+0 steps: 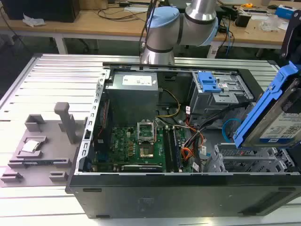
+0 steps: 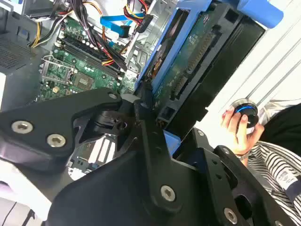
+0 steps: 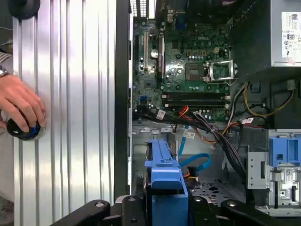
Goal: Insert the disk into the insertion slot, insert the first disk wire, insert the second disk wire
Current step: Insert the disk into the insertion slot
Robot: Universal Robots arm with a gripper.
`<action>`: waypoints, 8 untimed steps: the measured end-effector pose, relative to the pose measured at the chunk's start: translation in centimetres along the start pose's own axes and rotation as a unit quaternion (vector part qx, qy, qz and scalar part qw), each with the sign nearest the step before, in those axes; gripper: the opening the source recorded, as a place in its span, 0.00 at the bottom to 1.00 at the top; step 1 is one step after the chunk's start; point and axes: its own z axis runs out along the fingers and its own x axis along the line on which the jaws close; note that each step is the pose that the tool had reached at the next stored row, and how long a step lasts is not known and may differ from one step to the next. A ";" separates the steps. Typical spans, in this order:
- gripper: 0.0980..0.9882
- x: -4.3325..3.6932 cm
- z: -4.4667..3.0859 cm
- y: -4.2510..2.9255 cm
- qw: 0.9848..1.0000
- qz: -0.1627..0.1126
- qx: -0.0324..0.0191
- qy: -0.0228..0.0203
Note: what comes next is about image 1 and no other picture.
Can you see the blue cardboard box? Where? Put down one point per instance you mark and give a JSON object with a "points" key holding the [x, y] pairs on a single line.
{"points": [[284, 11]]}

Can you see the green motherboard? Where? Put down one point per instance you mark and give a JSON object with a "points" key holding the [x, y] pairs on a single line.
{"points": [[122, 143]]}

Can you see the grey power supply unit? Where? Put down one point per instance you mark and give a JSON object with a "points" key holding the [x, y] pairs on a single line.
{"points": [[131, 91]]}

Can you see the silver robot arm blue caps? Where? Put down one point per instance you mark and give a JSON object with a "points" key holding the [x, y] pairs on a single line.
{"points": [[162, 28]]}

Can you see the black RAM stick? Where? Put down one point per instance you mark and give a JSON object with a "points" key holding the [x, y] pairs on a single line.
{"points": [[177, 150]]}

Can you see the crumpled white paper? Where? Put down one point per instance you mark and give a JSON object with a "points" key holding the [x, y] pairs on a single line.
{"points": [[33, 20]]}

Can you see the clear plastic bag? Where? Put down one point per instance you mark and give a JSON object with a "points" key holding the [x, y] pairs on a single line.
{"points": [[272, 23]]}

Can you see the black case fan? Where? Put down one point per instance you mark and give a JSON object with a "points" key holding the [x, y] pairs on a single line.
{"points": [[105, 113]]}

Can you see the metal drive cage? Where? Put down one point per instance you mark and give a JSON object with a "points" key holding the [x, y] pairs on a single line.
{"points": [[218, 99]]}

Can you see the grey parts rack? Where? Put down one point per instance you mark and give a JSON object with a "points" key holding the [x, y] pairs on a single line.
{"points": [[56, 153]]}

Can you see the black graphics card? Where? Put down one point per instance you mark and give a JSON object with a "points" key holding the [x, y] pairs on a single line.
{"points": [[141, 168]]}

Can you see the metal disk bay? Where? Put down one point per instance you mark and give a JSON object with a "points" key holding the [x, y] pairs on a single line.
{"points": [[244, 157]]}

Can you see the black open PC case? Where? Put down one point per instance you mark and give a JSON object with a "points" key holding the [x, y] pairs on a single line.
{"points": [[164, 195]]}

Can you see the large black box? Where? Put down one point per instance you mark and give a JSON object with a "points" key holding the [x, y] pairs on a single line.
{"points": [[40, 9]]}

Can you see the silver CPU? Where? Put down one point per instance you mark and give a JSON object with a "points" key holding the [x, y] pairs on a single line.
{"points": [[30, 145]]}

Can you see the hard disk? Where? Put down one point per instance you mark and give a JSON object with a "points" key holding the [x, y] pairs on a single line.
{"points": [[281, 122]]}

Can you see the wooden desk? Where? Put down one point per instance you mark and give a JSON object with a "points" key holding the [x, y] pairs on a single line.
{"points": [[94, 26]]}

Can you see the blue plastic drive latch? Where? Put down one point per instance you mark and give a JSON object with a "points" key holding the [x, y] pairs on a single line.
{"points": [[207, 82]]}

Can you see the CPU socket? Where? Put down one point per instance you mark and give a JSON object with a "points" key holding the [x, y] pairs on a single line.
{"points": [[146, 150]]}

